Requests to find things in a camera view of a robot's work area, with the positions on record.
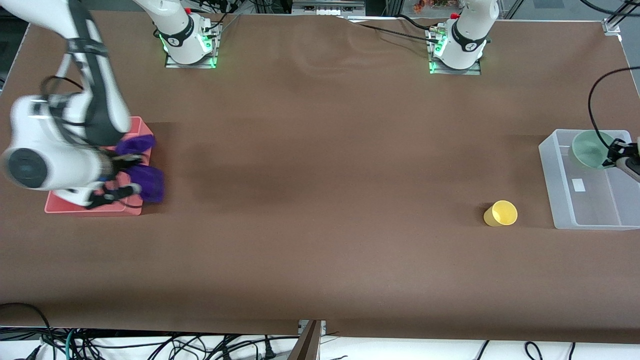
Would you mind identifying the pale green bowl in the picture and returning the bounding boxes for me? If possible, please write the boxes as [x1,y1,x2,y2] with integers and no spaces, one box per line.
[571,129,617,170]

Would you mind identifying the purple cloth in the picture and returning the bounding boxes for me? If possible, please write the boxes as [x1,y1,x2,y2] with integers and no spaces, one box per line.
[114,133,166,204]

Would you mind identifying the yellow plastic cup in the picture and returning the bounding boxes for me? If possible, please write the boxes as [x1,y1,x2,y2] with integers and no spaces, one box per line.
[483,200,519,228]

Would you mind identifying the pink plastic bin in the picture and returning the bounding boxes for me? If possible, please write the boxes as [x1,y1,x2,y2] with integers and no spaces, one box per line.
[44,116,155,217]

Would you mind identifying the clear plastic bin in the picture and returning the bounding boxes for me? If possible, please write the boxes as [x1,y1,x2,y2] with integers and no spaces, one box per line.
[538,129,640,231]

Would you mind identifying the brown table cover sheet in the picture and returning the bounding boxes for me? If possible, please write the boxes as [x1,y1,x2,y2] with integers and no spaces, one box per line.
[0,9,640,346]

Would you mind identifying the colourful background items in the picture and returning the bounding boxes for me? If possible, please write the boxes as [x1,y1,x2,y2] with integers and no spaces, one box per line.
[412,0,452,14]

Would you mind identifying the grey electronics box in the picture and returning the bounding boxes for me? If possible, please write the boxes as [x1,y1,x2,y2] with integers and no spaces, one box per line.
[292,0,367,16]

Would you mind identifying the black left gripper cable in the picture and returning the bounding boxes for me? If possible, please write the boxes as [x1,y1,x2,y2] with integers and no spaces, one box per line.
[580,0,640,151]

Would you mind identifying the thick black floor cable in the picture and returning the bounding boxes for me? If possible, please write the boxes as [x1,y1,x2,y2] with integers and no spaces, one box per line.
[0,302,52,347]

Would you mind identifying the tangled thin black cables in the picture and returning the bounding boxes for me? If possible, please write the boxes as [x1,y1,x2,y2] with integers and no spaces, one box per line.
[75,332,301,360]

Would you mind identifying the short black table cable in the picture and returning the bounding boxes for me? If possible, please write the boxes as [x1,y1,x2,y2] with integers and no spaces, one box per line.
[397,14,446,34]

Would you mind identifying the brown grey support post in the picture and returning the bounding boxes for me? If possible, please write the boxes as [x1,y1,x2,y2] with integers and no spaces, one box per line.
[289,320,327,360]

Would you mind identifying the long black table cable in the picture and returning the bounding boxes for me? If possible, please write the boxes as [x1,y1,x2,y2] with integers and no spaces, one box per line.
[345,16,441,45]

